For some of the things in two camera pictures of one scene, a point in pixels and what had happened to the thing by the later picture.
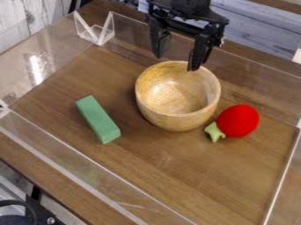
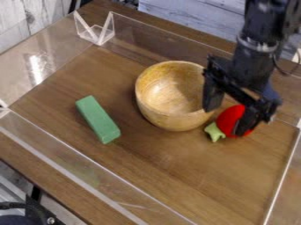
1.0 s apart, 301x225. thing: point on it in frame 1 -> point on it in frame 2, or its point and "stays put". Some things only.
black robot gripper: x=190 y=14 -> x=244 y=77
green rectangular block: x=99 y=119 stays put
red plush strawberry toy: x=237 y=121 stays put
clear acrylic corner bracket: x=95 y=33 stays put
